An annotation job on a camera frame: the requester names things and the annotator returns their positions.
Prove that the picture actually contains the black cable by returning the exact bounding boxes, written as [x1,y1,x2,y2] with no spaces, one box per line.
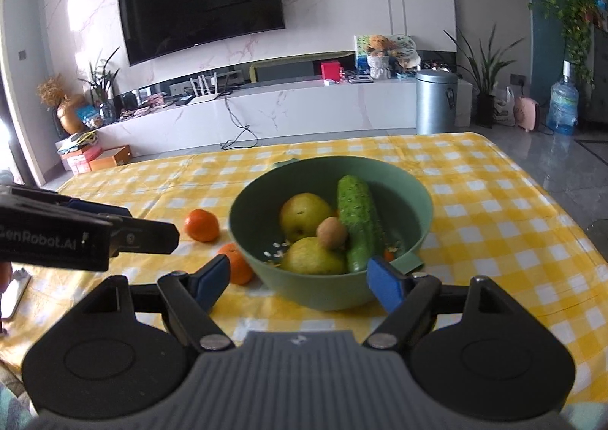
[221,95,260,151]

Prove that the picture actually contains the trailing green pothos plant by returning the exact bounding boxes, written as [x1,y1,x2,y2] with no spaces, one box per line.
[539,0,600,89]

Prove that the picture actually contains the stack of flat boxes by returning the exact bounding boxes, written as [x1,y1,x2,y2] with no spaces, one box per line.
[57,132,103,175]

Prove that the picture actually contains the round paper fan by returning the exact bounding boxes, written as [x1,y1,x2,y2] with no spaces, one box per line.
[387,33,421,72]

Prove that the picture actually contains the white plastic bag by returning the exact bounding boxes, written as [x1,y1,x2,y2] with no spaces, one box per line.
[491,87,516,127]

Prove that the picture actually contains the orange wooden box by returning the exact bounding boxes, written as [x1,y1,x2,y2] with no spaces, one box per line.
[88,145,133,172]

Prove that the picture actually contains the blue picture card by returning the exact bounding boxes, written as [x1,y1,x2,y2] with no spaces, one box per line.
[355,35,376,72]

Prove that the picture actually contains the pink pig-shaped appliance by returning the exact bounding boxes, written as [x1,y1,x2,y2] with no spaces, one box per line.
[514,96,541,132]

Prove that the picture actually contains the green cucumber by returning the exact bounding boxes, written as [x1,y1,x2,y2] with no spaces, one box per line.
[337,175,388,274]

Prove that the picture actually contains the golden vase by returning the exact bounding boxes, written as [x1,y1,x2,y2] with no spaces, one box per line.
[56,95,89,134]

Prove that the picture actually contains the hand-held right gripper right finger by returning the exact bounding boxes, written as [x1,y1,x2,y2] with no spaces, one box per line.
[363,256,524,349]

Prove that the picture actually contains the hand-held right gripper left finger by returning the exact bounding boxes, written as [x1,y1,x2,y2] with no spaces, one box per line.
[78,253,236,351]

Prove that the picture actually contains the green colander bowl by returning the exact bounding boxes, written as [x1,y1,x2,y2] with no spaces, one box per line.
[229,157,434,312]

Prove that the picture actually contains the teddy bear bouquet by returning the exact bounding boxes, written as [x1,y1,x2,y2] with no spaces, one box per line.
[366,34,395,79]

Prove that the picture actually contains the grey cabinet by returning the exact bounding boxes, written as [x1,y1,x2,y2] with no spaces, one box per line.
[584,26,608,127]

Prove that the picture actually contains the white marble media console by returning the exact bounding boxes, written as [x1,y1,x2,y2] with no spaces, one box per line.
[95,73,472,161]

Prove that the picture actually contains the potted long-leaf plant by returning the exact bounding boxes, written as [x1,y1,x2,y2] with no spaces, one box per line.
[443,26,512,129]

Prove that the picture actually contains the white router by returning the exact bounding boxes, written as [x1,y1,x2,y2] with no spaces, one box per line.
[189,73,222,104]

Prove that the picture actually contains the white flat device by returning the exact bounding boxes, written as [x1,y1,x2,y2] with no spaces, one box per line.
[0,270,32,321]

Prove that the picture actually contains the yellow checked tablecloth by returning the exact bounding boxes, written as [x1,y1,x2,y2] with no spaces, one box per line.
[0,130,608,412]

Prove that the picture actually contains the dried yellow flowers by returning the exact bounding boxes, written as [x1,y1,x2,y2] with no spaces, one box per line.
[37,73,68,103]

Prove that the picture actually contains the large brownish green pear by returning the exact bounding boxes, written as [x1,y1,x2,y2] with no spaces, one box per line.
[280,236,348,275]

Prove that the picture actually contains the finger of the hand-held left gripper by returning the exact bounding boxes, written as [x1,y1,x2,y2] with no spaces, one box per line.
[109,217,181,258]
[57,193,133,222]

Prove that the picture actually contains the brown kiwi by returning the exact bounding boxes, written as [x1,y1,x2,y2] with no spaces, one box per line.
[316,216,349,250]

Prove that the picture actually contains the blue water jug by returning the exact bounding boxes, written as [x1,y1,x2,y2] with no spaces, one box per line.
[546,60,581,136]

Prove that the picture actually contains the yellow green pear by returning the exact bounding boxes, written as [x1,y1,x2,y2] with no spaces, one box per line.
[279,192,334,243]

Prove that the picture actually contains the silver trash can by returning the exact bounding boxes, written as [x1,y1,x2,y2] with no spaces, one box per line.
[416,69,459,136]

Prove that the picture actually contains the small potted green plant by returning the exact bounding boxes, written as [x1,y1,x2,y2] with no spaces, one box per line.
[77,47,122,125]

